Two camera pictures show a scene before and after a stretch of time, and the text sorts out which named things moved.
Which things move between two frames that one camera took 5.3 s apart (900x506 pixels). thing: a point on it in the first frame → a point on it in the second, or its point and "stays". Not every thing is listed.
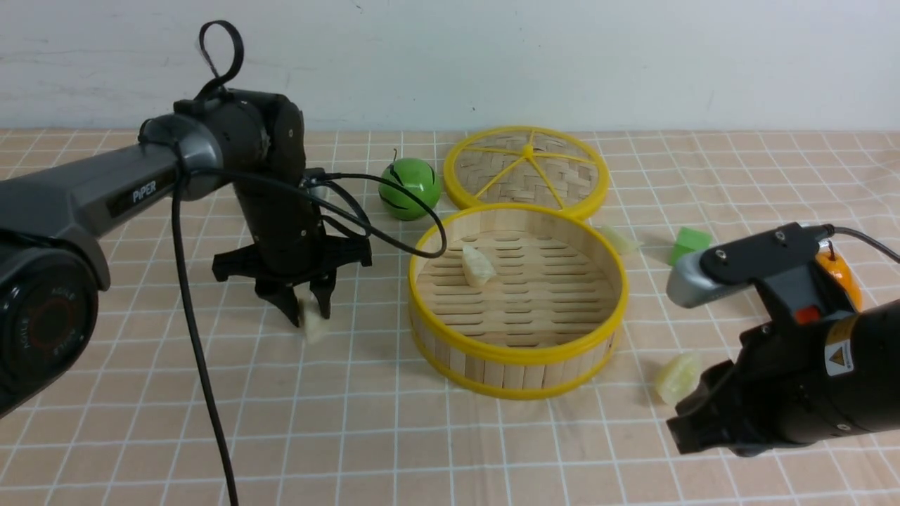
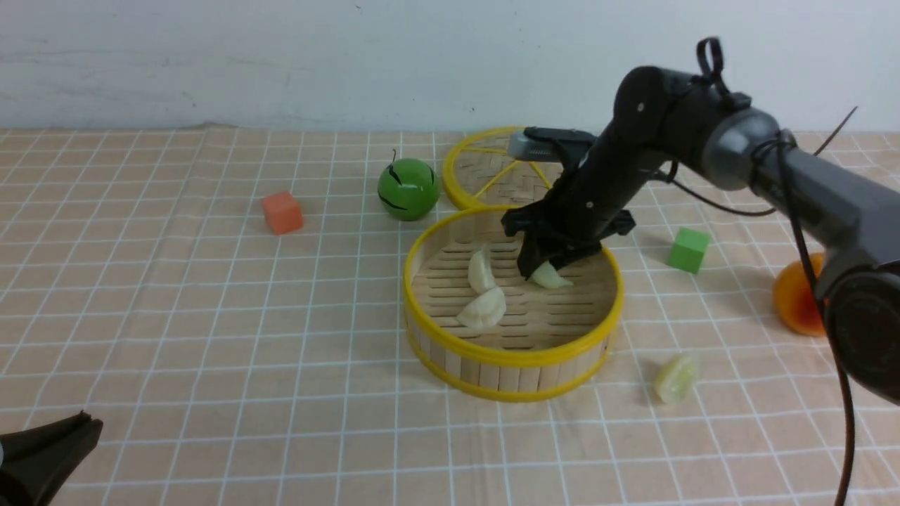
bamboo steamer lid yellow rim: (545, 166) stays
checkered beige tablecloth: (200, 391) stays
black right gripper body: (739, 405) → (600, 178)
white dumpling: (316, 326) → (485, 310)
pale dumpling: (623, 245) → (546, 275)
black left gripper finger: (323, 288) → (36, 463)
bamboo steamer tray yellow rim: (524, 301) stays
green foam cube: (689, 240) stays
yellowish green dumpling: (678, 377) stays
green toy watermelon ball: (418, 176) stays
